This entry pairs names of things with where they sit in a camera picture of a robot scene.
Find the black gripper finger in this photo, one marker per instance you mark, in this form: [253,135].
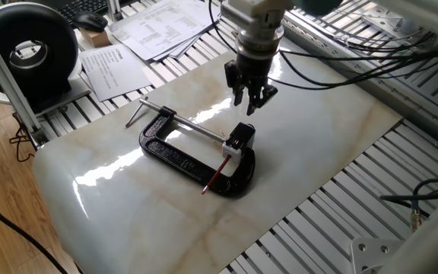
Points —
[236,85]
[261,99]

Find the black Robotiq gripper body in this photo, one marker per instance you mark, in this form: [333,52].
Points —
[255,70]

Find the black crank pencil sharpener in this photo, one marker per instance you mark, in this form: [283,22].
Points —
[242,137]

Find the red pencil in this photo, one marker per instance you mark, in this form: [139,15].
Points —
[215,177]

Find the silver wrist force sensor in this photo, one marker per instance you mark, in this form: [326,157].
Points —
[259,42]

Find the marble pattern board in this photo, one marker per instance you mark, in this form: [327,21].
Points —
[299,144]

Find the black C-clamp with steel screw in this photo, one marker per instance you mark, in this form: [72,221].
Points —
[181,161]

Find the stack of printed papers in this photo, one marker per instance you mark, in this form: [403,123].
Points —
[162,26]

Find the single printed paper sheet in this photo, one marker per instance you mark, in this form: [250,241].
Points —
[112,72]

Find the small cardboard box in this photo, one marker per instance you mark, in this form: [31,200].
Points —
[95,38]

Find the black computer mouse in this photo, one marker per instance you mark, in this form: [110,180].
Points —
[89,21]

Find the black keyboard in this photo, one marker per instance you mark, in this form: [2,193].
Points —
[82,5]

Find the black round fan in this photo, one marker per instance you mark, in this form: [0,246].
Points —
[25,49]

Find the grey aluminium rail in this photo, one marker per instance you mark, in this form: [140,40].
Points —
[375,80]

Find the silver perforated metal bracket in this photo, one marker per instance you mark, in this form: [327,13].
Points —
[386,21]

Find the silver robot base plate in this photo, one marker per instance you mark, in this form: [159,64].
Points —
[371,253]

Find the aluminium frame profile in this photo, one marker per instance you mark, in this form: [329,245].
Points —
[10,91]

